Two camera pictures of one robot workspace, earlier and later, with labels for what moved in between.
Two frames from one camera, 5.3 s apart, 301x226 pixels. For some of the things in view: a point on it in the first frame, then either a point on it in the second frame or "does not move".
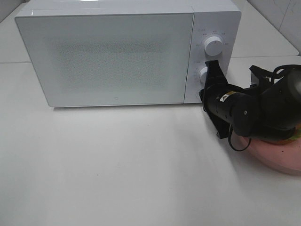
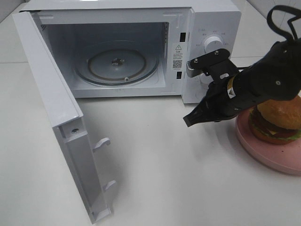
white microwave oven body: [98, 52] does not move
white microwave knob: [213, 46] does not move
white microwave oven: [108, 59] → [63, 108]
